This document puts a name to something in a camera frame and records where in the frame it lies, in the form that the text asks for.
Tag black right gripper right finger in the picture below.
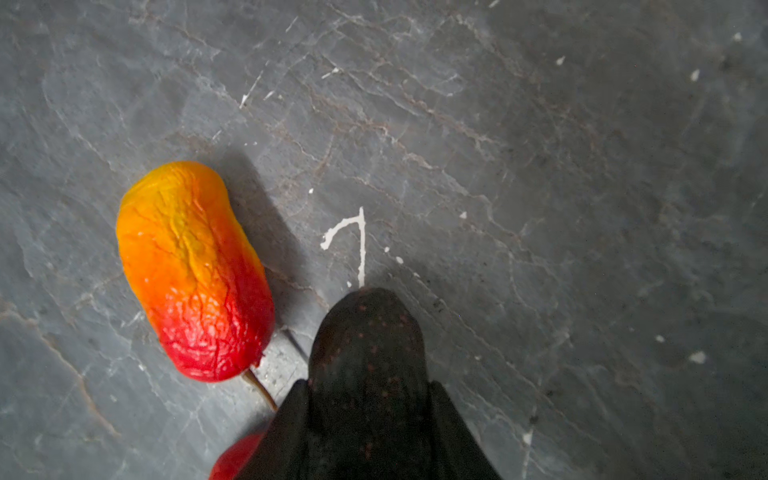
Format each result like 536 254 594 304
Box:
429 381 501 480

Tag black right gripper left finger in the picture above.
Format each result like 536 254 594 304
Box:
235 380 310 480

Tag red-orange fake fruit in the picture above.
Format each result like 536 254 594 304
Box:
116 161 277 409
208 433 264 480

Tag dark fake avocado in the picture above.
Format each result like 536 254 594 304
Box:
304 288 432 479

